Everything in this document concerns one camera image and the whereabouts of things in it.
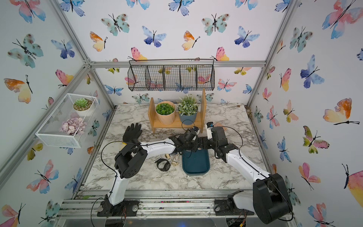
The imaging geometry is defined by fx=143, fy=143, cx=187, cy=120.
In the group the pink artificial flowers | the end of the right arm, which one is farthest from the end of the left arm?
the pink artificial flowers

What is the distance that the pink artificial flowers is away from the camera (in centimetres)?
63

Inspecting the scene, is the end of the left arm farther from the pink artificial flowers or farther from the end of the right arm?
the pink artificial flowers
